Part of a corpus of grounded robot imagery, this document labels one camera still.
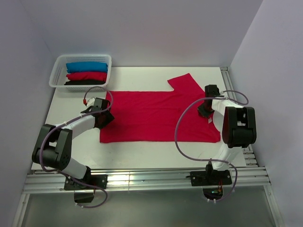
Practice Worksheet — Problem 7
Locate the white perforated plastic basket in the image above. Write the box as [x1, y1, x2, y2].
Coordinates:
[49, 54, 112, 92]

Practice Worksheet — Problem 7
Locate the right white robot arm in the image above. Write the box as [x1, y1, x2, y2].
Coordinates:
[190, 85, 257, 186]

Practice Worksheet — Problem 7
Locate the aluminium front rail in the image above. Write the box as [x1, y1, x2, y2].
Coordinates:
[22, 167, 271, 194]

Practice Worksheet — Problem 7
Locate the rolled black t shirt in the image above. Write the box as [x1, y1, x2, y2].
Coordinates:
[64, 79, 105, 86]

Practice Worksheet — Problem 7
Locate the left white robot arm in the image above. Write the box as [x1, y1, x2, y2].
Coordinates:
[32, 98, 114, 190]

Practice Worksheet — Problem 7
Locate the rolled blue t shirt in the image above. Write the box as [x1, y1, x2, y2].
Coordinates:
[66, 61, 108, 73]

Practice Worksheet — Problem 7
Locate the aluminium side rail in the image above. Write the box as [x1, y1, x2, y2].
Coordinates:
[220, 67, 258, 167]

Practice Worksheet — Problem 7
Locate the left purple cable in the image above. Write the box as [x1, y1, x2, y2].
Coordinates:
[39, 86, 108, 209]

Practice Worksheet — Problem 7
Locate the red t shirt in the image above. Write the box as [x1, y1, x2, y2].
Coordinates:
[66, 71, 107, 81]
[99, 73, 221, 143]

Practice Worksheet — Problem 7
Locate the purple cable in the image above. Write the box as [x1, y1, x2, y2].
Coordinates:
[174, 89, 249, 203]
[39, 86, 108, 209]

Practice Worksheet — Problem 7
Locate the rolled red t shirt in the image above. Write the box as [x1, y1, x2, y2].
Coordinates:
[66, 71, 107, 81]

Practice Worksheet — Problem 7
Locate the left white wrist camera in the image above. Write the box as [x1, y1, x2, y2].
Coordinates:
[83, 97, 95, 107]

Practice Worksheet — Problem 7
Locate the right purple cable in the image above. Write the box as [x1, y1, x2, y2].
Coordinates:
[174, 89, 249, 203]

